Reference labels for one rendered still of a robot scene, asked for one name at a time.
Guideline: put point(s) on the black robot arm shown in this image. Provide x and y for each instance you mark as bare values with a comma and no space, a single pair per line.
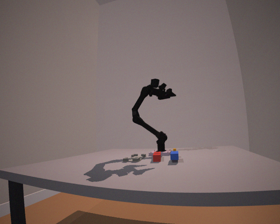
150,90

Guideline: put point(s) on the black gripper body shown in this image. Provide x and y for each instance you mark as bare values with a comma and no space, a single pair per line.
162,93

